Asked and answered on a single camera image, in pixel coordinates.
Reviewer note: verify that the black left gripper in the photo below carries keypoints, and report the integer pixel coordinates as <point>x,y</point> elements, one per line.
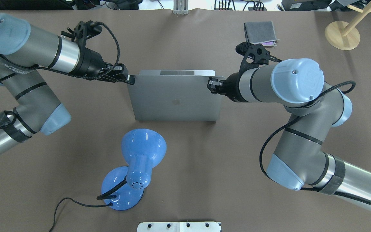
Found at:
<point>90,63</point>

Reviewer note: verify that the grey laptop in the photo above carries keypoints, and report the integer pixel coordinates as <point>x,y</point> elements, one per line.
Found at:
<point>174,95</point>

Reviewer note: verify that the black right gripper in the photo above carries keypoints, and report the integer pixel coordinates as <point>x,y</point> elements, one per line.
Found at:
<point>233,87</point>

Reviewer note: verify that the blue desk lamp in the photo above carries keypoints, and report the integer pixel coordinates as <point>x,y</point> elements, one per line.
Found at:
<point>123,187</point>

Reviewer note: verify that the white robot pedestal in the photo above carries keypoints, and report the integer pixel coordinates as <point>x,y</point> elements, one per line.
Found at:
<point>186,226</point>

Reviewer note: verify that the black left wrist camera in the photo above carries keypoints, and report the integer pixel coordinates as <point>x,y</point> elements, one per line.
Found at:
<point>82,32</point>

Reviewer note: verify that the aluminium frame post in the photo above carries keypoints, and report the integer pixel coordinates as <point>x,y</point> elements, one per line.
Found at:
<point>180,7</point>

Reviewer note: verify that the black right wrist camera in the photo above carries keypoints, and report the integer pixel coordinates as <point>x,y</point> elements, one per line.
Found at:
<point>254,55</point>

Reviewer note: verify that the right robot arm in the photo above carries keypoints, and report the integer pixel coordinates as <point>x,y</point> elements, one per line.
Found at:
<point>298,163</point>

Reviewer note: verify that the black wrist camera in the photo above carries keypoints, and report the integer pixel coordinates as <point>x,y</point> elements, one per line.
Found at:
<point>254,55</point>
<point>82,32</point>

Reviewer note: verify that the folded grey cloth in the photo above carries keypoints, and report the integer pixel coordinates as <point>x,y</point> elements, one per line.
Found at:
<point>260,33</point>

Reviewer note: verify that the wooden cup stand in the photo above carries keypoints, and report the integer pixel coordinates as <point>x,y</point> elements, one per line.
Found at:
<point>344,35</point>

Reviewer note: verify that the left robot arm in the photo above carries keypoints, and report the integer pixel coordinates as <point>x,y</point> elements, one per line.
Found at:
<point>25,49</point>

